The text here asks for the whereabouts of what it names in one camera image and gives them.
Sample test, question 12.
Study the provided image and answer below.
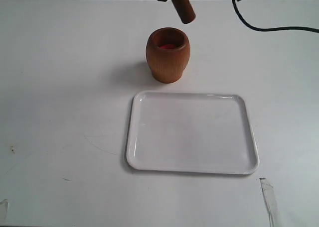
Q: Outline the dark wooden pestle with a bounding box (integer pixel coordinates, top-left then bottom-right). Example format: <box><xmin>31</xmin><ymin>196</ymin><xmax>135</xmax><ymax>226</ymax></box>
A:
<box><xmin>171</xmin><ymin>0</ymin><xmax>196</xmax><ymax>24</ymax></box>

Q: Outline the red object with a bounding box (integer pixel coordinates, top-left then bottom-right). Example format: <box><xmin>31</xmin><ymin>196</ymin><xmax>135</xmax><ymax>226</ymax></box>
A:
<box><xmin>160</xmin><ymin>43</ymin><xmax>177</xmax><ymax>50</ymax></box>

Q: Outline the wooden mortar cup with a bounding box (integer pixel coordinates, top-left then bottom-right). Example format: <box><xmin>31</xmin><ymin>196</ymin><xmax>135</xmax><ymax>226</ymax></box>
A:
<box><xmin>146</xmin><ymin>27</ymin><xmax>190</xmax><ymax>84</ymax></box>

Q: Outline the white plastic tray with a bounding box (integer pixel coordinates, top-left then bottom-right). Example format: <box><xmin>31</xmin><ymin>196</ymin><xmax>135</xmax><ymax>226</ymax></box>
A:
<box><xmin>126</xmin><ymin>91</ymin><xmax>260</xmax><ymax>175</ymax></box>

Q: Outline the clear tape strip right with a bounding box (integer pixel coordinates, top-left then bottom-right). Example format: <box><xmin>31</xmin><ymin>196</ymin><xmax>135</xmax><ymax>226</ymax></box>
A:
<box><xmin>260</xmin><ymin>178</ymin><xmax>281</xmax><ymax>227</ymax></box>

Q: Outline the clear tape piece left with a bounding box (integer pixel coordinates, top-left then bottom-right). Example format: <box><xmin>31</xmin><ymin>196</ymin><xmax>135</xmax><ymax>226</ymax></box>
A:
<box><xmin>0</xmin><ymin>199</ymin><xmax>8</xmax><ymax>219</ymax></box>

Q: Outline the black cable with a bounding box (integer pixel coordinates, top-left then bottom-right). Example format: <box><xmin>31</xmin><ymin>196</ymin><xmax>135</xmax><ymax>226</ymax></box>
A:
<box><xmin>232</xmin><ymin>0</ymin><xmax>319</xmax><ymax>34</ymax></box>

